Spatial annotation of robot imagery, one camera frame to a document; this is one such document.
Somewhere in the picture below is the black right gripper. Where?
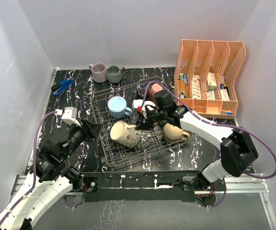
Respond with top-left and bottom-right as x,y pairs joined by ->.
134,107 -> 166,131

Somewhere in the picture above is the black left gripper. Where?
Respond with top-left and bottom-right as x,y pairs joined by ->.
62,117 -> 103,160

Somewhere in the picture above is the white mug green inside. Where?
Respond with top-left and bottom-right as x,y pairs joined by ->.
110,121 -> 143,148

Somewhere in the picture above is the tan brown mug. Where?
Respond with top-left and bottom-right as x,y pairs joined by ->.
163,124 -> 191,143

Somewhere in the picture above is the light blue mug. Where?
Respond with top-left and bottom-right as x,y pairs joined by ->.
107,96 -> 133,119

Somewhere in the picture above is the cream scalloped mug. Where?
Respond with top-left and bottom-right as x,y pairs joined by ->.
136,88 -> 145,99

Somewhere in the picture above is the pink mug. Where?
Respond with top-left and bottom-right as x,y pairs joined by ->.
149,83 -> 163,97

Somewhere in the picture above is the teal floral mug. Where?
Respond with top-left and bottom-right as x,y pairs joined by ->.
160,120 -> 166,127

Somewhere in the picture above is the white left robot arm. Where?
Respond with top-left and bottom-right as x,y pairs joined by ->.
0,120 -> 102,230

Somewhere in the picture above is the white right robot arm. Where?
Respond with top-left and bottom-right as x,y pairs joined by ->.
132,90 -> 258,190

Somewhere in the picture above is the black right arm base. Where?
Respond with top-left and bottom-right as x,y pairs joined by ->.
176,173 -> 227,196

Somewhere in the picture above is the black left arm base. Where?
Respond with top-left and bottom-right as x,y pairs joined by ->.
64,167 -> 99,193

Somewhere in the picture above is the blue stapler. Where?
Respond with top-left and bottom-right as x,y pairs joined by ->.
51,78 -> 74,96

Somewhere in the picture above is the lilac mug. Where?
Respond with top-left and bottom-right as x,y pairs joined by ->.
89,63 -> 107,83

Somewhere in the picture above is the dark grey-green mug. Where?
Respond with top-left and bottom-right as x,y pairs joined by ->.
107,66 -> 126,83

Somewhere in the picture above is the orange plastic file organizer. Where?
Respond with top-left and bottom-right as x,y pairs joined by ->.
174,39 -> 246,119

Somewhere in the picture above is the grey wire dish rack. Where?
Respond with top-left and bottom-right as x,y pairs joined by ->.
90,77 -> 195,171

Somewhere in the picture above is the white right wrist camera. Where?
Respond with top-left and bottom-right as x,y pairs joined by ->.
132,99 -> 156,118

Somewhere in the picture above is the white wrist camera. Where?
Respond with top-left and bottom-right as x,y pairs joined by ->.
132,99 -> 156,118
55,107 -> 81,127

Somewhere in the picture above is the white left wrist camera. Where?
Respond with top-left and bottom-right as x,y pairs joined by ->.
55,107 -> 81,127

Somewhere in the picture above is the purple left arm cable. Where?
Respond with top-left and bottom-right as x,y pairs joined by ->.
0,110 -> 86,230

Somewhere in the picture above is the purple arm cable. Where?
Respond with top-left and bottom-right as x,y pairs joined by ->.
141,81 -> 276,208
0,110 -> 86,230

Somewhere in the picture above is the aluminium frame rail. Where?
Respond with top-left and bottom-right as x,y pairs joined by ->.
1,173 -> 276,230

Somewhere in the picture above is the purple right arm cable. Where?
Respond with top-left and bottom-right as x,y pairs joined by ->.
141,81 -> 276,208

